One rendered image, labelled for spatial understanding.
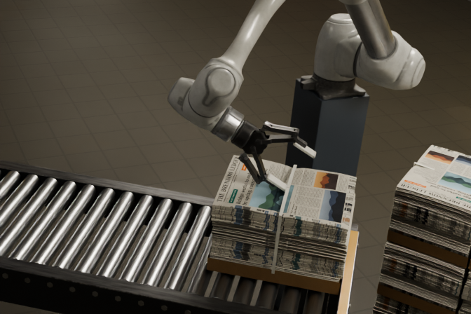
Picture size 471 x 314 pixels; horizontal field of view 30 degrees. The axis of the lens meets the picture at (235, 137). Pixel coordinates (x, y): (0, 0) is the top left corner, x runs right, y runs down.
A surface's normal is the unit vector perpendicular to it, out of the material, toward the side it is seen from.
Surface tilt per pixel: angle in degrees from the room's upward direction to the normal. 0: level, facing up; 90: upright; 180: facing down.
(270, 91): 0
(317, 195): 2
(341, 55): 87
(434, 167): 1
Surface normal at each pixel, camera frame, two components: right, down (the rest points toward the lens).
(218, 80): 0.18, -0.10
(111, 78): 0.09, -0.88
